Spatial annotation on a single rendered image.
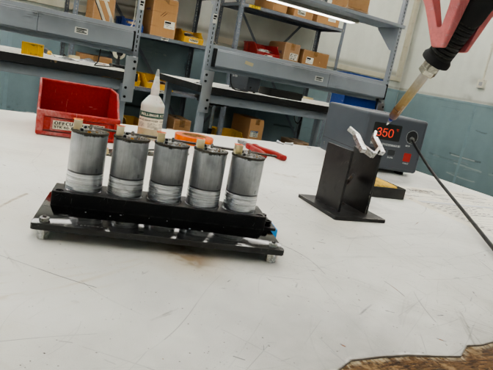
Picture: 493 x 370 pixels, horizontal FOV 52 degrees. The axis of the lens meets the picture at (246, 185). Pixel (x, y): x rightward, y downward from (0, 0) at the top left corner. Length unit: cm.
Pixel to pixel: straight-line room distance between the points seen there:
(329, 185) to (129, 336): 33
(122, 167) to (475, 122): 562
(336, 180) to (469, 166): 536
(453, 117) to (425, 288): 571
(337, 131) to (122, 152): 62
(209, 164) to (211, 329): 14
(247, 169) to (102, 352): 18
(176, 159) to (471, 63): 579
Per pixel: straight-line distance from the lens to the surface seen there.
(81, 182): 36
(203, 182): 36
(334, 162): 52
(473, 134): 588
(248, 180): 37
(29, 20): 265
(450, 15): 44
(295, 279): 33
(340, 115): 93
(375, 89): 357
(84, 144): 35
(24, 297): 26
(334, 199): 52
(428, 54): 46
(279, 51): 519
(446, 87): 622
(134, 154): 35
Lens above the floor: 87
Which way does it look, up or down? 12 degrees down
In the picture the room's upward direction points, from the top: 11 degrees clockwise
